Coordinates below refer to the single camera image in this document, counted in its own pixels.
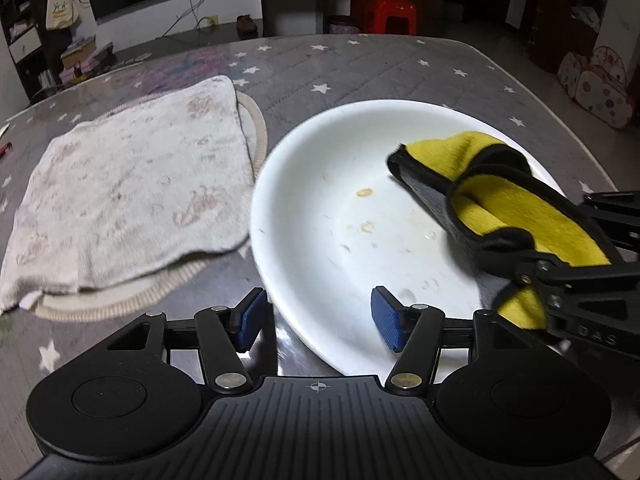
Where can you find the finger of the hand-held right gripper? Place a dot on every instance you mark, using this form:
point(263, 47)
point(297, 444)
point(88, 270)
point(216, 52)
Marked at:
point(625, 215)
point(590, 285)

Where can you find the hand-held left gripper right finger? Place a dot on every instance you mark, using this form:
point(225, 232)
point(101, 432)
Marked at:
point(390, 317)

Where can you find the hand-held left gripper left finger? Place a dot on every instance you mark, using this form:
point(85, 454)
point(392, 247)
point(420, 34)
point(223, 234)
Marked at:
point(252, 317)

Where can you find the yellow cloth with black edge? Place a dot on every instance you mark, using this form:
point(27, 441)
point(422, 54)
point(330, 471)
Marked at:
point(500, 200)

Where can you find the white plate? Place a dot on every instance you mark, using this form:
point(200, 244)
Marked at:
point(325, 210)

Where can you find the polka dot play tent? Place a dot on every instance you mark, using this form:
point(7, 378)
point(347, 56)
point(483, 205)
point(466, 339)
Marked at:
point(600, 90)

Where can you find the round woven beige mat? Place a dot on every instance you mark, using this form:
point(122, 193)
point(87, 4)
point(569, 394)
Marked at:
point(125, 301)

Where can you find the white printed towel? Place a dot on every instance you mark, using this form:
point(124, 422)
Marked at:
point(125, 185)

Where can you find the dark wooden side shelf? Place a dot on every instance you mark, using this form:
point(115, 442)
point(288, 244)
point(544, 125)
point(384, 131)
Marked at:
point(575, 20)

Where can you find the grey star-print table cover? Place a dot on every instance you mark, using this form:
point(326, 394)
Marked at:
point(350, 70)

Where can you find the dark television console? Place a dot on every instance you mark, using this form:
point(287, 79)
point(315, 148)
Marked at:
point(190, 40)

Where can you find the small brown object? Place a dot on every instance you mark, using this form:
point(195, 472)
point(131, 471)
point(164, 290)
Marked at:
point(246, 25)

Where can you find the pink patterned basket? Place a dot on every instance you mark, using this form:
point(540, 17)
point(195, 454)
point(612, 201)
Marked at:
point(342, 27)

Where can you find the red plastic stool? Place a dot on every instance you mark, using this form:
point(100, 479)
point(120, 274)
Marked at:
point(387, 7)

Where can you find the tan cardboard box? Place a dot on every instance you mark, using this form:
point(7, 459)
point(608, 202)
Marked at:
point(79, 50)

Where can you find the dark shelving unit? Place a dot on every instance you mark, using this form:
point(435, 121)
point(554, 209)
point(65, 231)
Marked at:
point(27, 40)

